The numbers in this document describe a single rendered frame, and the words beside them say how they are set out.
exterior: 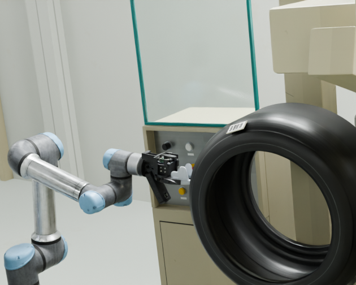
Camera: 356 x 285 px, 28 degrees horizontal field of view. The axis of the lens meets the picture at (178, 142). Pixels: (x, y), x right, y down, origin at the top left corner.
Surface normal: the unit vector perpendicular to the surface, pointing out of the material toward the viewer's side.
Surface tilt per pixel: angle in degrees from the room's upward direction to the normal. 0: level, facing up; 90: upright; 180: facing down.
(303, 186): 90
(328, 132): 35
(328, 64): 72
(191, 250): 90
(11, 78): 90
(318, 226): 90
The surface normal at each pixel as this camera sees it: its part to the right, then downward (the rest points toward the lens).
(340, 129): 0.42, -0.75
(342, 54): -0.55, -0.07
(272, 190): 0.84, 0.04
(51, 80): -0.65, 0.24
